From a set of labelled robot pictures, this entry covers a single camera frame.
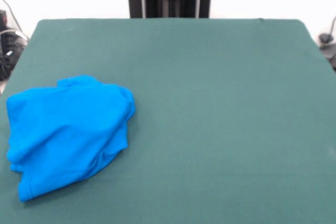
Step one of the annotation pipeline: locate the dark green table cloth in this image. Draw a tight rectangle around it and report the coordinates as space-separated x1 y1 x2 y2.
0 18 336 224

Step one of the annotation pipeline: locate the blue printed shirt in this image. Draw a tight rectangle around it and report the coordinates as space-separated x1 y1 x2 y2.
5 74 137 203

